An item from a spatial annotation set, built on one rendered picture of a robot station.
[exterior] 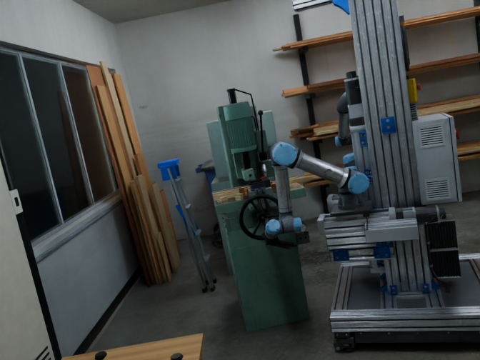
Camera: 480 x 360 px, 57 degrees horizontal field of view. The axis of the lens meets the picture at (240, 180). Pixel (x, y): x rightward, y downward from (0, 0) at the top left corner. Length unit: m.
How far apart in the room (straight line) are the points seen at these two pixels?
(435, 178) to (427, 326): 0.80
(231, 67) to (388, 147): 3.03
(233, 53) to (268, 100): 0.69
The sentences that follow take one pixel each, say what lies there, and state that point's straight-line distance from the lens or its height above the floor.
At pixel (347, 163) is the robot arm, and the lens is 2.99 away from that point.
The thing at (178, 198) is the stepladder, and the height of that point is 0.84.
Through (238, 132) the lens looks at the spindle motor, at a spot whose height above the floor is 1.33.
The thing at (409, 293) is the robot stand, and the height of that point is 0.23.
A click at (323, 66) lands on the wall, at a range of 5.36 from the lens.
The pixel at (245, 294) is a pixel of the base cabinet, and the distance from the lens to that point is 3.02.
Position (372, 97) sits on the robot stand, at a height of 1.40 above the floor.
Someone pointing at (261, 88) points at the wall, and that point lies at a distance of 5.29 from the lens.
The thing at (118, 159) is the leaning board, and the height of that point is 1.23.
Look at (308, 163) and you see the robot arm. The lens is 2.30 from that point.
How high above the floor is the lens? 1.47
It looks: 9 degrees down
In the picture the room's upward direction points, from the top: 11 degrees counter-clockwise
